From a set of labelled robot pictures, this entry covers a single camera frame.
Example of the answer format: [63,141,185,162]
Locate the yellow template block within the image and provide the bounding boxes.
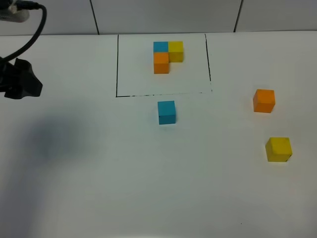
[168,41,184,62]

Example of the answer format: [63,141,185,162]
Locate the orange template block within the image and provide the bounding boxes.
[154,52,169,74]

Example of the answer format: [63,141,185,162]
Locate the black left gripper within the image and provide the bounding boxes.
[0,59,43,99]

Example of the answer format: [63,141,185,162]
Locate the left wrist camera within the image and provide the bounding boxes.
[0,0,30,23]

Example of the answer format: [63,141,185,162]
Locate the blue template block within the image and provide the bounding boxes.
[153,42,169,53]

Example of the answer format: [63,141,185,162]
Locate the black left camera cable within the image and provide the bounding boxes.
[0,0,48,65]

